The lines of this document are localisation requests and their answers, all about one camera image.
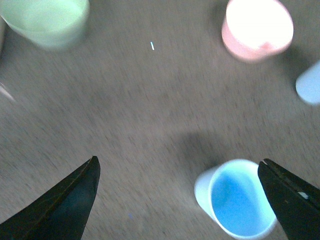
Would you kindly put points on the green bowl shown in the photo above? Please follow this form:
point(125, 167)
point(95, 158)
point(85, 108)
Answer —
point(49, 24)

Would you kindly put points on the pink bowl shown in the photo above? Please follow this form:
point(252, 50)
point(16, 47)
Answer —
point(254, 30)

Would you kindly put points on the blue cup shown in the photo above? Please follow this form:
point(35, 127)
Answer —
point(307, 85)
point(232, 195)

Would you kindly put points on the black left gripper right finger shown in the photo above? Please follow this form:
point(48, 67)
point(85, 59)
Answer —
point(294, 201)

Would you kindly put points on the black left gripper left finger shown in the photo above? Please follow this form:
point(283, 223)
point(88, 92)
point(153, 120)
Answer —
point(62, 212)

